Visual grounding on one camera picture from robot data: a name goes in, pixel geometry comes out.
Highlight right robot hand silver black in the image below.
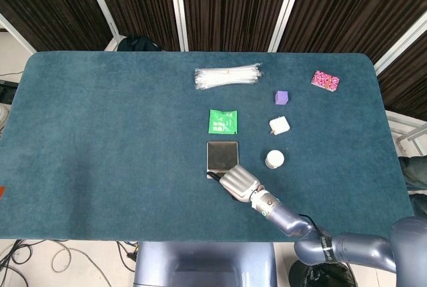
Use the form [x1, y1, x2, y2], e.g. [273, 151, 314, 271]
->
[206, 164, 266, 203]

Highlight digital kitchen scale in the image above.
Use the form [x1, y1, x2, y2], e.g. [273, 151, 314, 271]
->
[205, 140, 240, 180]

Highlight white round container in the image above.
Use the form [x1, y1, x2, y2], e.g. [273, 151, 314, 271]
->
[264, 150, 286, 170]

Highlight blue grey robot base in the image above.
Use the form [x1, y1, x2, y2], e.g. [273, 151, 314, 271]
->
[133, 240, 278, 287]

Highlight green sachet packet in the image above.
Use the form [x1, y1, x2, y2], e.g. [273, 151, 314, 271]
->
[207, 109, 240, 135]

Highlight white charger plug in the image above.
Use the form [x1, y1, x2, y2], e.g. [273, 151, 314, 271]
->
[268, 115, 291, 136]

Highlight purple cube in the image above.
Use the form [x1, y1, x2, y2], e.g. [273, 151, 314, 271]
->
[274, 90, 290, 106]

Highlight bundle of clear wrapped straws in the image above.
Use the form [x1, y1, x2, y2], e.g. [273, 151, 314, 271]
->
[194, 62, 264, 91]

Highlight black trash bin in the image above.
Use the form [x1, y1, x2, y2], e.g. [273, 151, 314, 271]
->
[288, 260, 360, 287]

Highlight teal table cloth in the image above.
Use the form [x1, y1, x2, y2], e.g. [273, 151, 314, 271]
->
[0, 51, 416, 243]

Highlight pink patterned box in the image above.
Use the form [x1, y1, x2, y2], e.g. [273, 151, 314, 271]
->
[310, 69, 341, 94]

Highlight black bag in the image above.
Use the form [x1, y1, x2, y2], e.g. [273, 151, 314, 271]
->
[117, 35, 163, 53]

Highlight black flat device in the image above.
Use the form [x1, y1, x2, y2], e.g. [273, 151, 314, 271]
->
[0, 79, 19, 105]

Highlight black cables with plug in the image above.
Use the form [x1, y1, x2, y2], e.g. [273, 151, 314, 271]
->
[115, 240, 139, 272]

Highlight white partition post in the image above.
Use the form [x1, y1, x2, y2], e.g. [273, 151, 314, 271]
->
[79, 0, 123, 51]
[0, 12, 37, 54]
[372, 19, 427, 75]
[167, 0, 189, 52]
[268, 0, 308, 53]

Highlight grey floor cable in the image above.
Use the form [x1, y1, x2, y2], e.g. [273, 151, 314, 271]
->
[51, 246, 113, 287]

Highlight black floor cable bundle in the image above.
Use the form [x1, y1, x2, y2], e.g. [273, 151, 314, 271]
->
[0, 239, 36, 287]

